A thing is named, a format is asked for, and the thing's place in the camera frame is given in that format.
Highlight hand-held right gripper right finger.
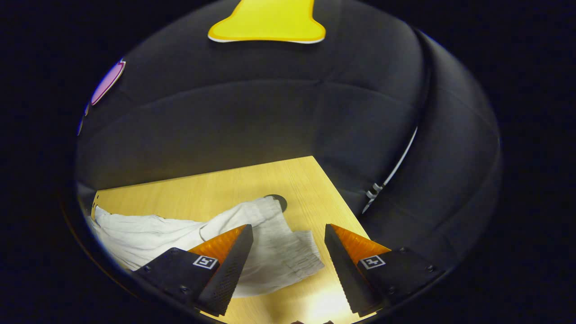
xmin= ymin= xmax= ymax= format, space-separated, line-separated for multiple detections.
xmin=324 ymin=224 xmax=446 ymax=317

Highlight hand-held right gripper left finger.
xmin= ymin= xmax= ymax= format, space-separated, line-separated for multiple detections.
xmin=133 ymin=224 xmax=254 ymax=317

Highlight white jeans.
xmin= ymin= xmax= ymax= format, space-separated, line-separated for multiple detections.
xmin=88 ymin=196 xmax=325 ymax=298

